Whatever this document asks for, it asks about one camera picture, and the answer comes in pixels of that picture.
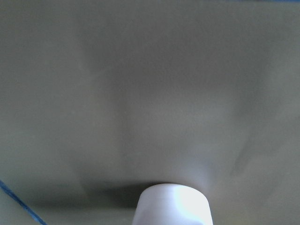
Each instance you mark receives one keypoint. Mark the pink cup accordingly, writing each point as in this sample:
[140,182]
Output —
[172,204]

